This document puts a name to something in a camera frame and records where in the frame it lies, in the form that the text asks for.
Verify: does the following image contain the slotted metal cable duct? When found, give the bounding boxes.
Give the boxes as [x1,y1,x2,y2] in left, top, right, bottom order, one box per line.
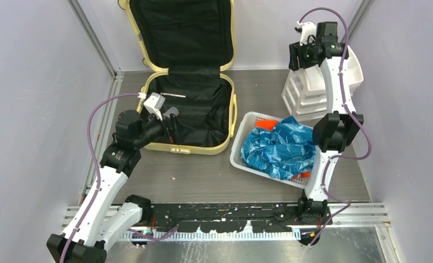
[120,229,302,242]

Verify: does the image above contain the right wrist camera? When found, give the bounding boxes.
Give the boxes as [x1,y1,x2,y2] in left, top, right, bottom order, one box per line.
[295,21,316,46]

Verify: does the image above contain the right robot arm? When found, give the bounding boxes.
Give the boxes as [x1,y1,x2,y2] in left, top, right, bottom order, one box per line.
[289,21,364,224]

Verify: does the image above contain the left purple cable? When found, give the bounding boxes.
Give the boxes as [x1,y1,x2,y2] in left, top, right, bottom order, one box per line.
[58,92,180,263]

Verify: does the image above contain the orange garment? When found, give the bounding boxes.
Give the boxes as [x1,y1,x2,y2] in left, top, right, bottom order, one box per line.
[255,119,279,131]

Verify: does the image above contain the white divided organizer tray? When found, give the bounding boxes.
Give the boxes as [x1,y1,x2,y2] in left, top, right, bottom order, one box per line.
[281,48,363,122]

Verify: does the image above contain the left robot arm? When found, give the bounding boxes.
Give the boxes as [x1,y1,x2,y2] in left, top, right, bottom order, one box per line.
[47,107,179,262]

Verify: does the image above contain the blue patterned garment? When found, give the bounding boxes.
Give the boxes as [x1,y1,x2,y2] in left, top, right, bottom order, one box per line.
[240,116,315,180]

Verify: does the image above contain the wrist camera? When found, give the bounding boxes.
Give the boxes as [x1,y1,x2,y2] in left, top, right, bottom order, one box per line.
[295,21,316,46]
[138,93,165,121]

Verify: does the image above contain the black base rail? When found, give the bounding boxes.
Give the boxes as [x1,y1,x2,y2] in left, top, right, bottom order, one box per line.
[135,203,331,233]

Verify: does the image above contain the clear bottle pink cap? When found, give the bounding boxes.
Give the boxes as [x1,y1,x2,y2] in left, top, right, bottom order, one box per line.
[163,107,179,118]

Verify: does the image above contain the yellow hard-shell suitcase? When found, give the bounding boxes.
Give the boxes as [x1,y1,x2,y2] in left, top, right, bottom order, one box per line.
[119,1,237,155]

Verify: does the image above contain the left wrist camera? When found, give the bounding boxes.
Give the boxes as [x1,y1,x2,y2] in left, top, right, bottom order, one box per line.
[138,93,165,121]

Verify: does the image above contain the silver pen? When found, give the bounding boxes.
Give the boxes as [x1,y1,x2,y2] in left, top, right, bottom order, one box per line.
[160,93,186,98]

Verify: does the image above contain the white perforated plastic basket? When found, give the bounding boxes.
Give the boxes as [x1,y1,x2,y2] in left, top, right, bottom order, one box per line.
[230,112,315,188]

